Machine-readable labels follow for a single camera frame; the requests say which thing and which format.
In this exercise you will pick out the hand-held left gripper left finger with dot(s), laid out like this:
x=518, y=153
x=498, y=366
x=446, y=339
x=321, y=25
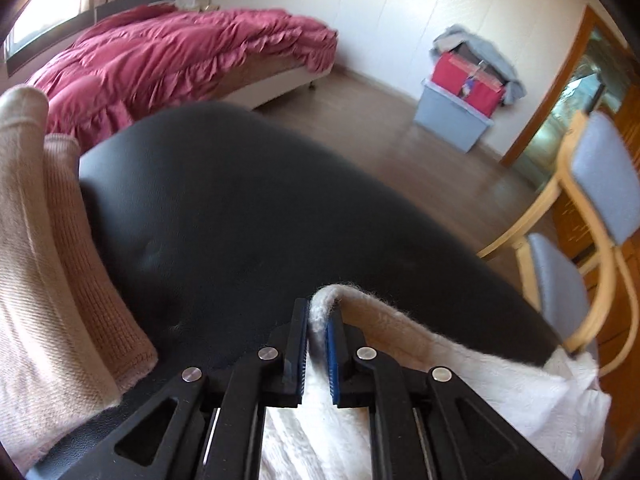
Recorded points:
x=301, y=345

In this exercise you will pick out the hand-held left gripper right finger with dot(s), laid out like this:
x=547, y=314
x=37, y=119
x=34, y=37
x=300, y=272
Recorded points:
x=332, y=360

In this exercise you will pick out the white knit sweater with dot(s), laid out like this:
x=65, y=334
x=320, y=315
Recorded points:
x=500, y=400

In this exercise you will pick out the red box with clothes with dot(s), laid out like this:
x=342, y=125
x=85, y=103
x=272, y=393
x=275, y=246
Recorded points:
x=495, y=55

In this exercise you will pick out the black leather padded bench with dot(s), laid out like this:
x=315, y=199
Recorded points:
x=250, y=210

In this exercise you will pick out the pink knit sweater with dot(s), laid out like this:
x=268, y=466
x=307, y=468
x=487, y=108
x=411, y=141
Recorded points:
x=100, y=285

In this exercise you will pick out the grey storage bin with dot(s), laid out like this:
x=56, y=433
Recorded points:
x=445, y=120

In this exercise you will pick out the bed with pink duvet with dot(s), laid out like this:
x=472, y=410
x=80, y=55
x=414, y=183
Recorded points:
x=175, y=55

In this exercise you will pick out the grey cushioned wooden armchair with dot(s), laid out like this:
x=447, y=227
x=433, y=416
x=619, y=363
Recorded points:
x=605, y=180

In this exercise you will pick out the dark box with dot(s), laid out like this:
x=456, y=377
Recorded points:
x=470, y=52

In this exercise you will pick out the window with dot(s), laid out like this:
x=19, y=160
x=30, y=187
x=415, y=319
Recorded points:
x=50, y=0

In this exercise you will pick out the white bed frame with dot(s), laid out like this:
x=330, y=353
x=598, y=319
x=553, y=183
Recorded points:
x=280, y=80

